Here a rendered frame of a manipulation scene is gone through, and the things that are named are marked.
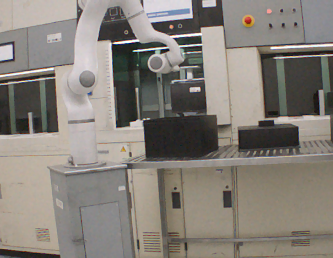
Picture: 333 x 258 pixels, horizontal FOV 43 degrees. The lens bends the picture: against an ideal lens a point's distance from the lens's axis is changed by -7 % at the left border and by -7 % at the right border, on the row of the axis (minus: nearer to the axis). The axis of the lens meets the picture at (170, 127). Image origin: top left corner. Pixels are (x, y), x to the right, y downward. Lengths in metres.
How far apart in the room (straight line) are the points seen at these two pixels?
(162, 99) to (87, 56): 1.58
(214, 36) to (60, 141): 1.12
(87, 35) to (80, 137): 0.43
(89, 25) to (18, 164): 1.32
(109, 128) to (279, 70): 1.12
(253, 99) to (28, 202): 1.57
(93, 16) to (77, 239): 0.94
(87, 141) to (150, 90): 1.66
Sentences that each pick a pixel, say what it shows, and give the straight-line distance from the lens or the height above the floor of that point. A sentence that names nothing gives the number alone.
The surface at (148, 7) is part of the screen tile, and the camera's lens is 2.61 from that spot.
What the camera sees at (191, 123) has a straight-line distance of 1.99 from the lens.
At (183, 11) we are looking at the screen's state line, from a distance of 2.55.
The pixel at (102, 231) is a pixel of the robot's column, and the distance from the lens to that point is 1.90.
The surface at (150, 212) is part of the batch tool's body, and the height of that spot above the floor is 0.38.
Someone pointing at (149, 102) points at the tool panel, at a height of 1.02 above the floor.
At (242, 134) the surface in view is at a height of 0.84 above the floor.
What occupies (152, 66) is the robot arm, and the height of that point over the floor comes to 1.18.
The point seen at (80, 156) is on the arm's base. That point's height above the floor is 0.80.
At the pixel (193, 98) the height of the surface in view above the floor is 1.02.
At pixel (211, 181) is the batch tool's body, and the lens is 2.52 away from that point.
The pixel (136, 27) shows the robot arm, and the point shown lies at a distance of 2.08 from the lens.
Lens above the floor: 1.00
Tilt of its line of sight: 3 degrees down
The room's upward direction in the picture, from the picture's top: 4 degrees counter-clockwise
